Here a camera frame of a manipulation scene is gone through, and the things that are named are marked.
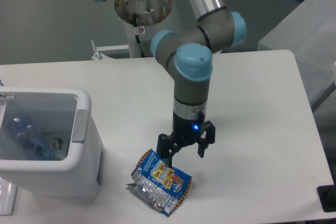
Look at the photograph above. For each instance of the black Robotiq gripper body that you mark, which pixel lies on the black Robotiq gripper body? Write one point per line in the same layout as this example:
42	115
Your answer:
187	132

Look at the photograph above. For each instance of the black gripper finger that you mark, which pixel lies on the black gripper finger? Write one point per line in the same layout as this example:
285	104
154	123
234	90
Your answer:
165	148
209	138

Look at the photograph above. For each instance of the blue snack wrapper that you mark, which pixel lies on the blue snack wrapper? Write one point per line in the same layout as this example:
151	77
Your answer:
162	187

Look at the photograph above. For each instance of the crushed clear plastic bottle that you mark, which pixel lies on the crushed clear plastic bottle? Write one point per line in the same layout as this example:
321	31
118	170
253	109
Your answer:
26	134

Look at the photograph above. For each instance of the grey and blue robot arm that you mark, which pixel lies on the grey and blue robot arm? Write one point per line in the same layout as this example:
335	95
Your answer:
187	58

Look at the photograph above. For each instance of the white plastic trash can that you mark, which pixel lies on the white plastic trash can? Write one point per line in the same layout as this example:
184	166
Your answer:
55	110

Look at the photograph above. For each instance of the crumpled white trash piece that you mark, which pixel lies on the crumpled white trash piece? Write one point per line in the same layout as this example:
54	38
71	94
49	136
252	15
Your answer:
58	144

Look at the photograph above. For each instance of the black device at table edge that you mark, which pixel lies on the black device at table edge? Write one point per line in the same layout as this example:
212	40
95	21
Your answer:
327	197

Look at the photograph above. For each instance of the grey covered side table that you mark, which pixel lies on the grey covered side table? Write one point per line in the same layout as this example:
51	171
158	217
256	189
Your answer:
309	33

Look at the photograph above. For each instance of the white pedestal foot frame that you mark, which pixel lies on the white pedestal foot frame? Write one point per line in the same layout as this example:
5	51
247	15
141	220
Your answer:
114	52

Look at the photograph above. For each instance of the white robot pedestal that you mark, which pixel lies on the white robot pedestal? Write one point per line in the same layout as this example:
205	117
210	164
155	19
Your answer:
143	19

